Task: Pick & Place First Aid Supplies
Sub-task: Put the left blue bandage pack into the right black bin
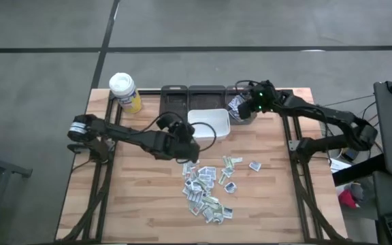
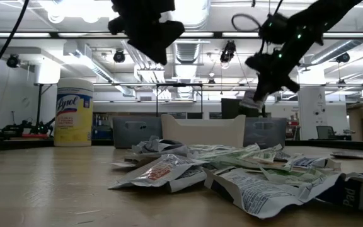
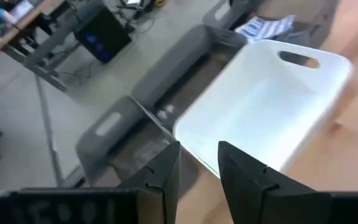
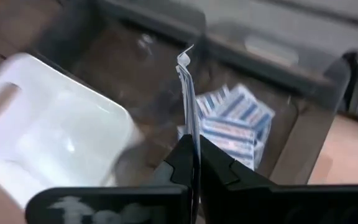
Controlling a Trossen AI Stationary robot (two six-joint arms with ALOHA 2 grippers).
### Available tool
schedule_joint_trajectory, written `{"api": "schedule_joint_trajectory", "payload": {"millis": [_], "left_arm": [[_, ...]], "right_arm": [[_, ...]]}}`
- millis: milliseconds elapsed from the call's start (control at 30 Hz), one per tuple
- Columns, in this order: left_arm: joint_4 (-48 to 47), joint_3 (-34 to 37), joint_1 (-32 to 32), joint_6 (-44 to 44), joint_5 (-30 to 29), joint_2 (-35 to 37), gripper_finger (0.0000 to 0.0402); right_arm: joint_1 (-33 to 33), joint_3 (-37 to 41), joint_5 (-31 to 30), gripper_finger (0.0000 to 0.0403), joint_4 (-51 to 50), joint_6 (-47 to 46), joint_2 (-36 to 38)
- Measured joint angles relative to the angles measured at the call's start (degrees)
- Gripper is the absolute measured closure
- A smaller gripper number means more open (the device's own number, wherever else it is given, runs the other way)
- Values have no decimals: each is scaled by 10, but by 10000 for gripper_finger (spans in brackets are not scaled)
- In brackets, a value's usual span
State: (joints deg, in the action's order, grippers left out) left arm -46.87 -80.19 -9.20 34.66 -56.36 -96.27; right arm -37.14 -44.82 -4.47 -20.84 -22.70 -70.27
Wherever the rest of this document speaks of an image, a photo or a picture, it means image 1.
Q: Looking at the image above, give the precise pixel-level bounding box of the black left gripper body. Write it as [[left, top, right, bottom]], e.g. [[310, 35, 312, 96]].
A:
[[153, 114, 197, 160]]

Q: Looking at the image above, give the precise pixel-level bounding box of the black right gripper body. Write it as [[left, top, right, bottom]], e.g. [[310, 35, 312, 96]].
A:
[[238, 99, 257, 120]]

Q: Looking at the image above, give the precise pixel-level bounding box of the blue striped bandage packet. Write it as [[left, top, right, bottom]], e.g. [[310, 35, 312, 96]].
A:
[[228, 96, 248, 120]]

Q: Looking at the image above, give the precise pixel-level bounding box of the translucent grey plastic bin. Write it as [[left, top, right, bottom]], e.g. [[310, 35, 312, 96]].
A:
[[225, 84, 258, 126], [187, 84, 228, 112], [159, 84, 190, 126]]

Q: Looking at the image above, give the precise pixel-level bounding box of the white blue print packet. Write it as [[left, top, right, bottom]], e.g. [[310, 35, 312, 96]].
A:
[[197, 165, 217, 182]]

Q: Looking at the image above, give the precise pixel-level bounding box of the white navy print packet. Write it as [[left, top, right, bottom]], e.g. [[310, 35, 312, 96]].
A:
[[183, 178, 200, 192]]

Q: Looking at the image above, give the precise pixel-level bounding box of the white plastic bin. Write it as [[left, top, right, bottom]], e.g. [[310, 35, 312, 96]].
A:
[[186, 108, 231, 142]]

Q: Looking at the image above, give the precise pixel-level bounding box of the white packet red label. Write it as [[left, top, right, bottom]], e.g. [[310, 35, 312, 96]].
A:
[[189, 203, 205, 216]]

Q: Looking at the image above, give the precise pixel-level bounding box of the yellow Lysol wipes canister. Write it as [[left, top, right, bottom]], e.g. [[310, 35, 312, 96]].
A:
[[109, 72, 143, 115]]

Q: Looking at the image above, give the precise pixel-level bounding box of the white paper sheet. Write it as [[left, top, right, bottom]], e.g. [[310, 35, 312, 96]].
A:
[[329, 159, 353, 174]]

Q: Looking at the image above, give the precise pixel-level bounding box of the black desk crossbar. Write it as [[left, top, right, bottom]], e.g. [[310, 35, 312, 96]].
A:
[[331, 154, 387, 187]]

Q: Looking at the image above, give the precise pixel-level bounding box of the red cloth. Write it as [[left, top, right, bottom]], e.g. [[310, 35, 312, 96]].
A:
[[338, 189, 361, 210]]

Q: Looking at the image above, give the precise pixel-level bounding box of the grey cloth lump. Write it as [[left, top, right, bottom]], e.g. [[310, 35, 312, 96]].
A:
[[350, 182, 366, 202]]

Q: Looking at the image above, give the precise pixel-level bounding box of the dark grey metal stand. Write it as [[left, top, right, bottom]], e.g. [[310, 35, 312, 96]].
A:
[[0, 135, 33, 245]]

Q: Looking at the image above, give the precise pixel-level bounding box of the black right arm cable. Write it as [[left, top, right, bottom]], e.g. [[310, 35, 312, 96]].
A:
[[233, 79, 263, 103]]

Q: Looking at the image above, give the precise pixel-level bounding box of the thin black floor cable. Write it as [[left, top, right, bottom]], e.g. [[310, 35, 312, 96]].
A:
[[321, 94, 376, 108]]

